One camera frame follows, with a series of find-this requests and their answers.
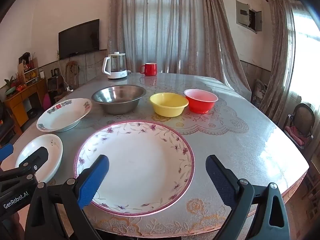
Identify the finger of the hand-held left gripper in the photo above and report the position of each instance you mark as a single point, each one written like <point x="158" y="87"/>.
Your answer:
<point x="5" y="151"/>
<point x="37" y="158"/>

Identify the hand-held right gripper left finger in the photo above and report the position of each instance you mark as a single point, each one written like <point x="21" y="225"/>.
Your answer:
<point x="92" y="182"/>

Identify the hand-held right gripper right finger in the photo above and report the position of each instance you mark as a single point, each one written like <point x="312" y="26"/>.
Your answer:
<point x="220" y="180"/>

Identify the small white rose plate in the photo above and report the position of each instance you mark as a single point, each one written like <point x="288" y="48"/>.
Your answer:
<point x="53" y="150"/>

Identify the large purple floral plate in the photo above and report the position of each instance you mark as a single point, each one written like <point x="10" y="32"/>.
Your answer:
<point x="140" y="165"/>

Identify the medium plate with red print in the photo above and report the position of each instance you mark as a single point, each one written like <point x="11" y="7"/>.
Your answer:
<point x="65" y="115"/>

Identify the red plastic bowl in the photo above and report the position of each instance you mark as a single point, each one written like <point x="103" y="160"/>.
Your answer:
<point x="201" y="103"/>

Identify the stainless steel bowl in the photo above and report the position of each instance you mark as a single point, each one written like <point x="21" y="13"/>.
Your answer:
<point x="117" y="100"/>

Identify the yellow plastic bowl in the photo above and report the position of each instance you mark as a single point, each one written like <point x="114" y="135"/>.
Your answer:
<point x="168" y="105"/>

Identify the orange wooden desk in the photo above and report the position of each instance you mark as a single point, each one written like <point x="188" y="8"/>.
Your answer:
<point x="23" y="97"/>

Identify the green potted plant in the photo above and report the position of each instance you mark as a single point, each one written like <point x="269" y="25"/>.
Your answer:
<point x="9" y="82"/>

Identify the black speaker box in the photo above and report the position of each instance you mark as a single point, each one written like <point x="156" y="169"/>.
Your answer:
<point x="53" y="85"/>

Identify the white power strip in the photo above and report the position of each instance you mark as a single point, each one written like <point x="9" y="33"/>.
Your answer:
<point x="69" y="88"/>

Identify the small wooden desk shelf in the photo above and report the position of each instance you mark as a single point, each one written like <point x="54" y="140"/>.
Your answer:
<point x="30" y="72"/>

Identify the pink chair cushion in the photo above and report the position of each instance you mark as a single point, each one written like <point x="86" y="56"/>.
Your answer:
<point x="295" y="133"/>

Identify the brown wooden chair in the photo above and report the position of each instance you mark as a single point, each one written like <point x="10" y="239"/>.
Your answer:
<point x="72" y="73"/>

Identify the round-back dark chair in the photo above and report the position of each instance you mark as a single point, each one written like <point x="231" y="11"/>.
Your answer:
<point x="303" y="112"/>

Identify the white electric glass kettle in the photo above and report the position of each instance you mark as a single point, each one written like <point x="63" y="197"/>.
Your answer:
<point x="116" y="67"/>

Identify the red mug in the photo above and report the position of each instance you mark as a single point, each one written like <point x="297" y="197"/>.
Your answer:
<point x="150" y="70"/>

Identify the narrow beige window curtain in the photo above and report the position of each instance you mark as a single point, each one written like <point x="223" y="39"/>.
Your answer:
<point x="280" y="55"/>

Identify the wide beige lace curtain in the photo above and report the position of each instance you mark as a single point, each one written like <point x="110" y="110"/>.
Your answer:
<point x="175" y="30"/>

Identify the grey electrical panel box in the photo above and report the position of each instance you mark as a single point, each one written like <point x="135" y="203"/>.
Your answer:
<point x="243" y="13"/>

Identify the black wall television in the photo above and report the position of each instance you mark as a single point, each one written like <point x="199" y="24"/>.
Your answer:
<point x="78" y="40"/>

